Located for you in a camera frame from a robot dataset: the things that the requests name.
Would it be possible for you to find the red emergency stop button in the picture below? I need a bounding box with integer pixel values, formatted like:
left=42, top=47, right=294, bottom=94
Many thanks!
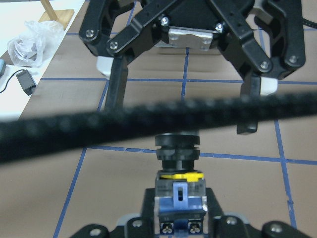
left=154, top=131, right=208, bottom=238

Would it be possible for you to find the wooden stand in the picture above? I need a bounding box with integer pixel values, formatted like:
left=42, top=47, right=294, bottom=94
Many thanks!
left=39, top=0, right=75, bottom=28

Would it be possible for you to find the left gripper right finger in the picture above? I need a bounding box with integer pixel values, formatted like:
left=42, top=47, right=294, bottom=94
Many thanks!
left=206, top=188, right=309, bottom=238

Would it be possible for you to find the crumpled plastic bag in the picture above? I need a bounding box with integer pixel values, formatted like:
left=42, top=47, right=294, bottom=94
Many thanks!
left=7, top=20, right=64, bottom=67

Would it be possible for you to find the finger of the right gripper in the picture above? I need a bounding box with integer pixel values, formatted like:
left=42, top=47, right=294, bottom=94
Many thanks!
left=79, top=0, right=178, bottom=112
left=210, top=0, right=307, bottom=136

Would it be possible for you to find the black power adapter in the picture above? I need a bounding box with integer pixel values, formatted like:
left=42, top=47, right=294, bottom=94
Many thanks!
left=16, top=70, right=37, bottom=96

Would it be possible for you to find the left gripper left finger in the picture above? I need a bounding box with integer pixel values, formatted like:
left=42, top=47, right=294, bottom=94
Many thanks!
left=70, top=213, right=159, bottom=238

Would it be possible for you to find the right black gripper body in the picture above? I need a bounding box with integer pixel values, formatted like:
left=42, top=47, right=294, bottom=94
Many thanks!
left=133, top=0, right=258, bottom=53

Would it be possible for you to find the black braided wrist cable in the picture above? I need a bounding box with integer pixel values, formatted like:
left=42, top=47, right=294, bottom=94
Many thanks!
left=0, top=91, right=317, bottom=166

